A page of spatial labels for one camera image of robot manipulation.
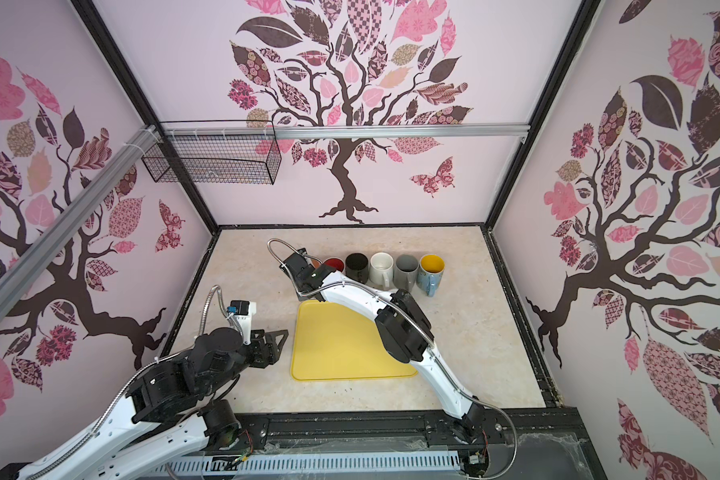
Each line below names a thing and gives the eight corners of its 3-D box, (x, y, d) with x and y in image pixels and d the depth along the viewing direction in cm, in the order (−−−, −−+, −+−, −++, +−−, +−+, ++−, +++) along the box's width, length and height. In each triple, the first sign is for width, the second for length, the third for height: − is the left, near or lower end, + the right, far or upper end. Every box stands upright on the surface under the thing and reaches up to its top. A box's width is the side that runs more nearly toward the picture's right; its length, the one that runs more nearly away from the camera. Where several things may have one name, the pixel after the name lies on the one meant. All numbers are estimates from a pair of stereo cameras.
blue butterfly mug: (416, 296, 101) (420, 279, 93) (413, 272, 107) (417, 254, 100) (441, 296, 101) (447, 279, 93) (437, 272, 107) (442, 254, 100)
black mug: (345, 280, 106) (343, 263, 99) (350, 267, 110) (349, 250, 102) (366, 285, 105) (366, 268, 97) (370, 272, 109) (370, 255, 101)
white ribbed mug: (369, 292, 103) (369, 277, 96) (369, 267, 110) (369, 252, 103) (392, 292, 103) (394, 277, 96) (391, 267, 110) (392, 252, 103)
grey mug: (394, 294, 102) (396, 277, 94) (392, 272, 108) (394, 254, 100) (416, 294, 102) (420, 277, 94) (413, 272, 108) (417, 254, 100)
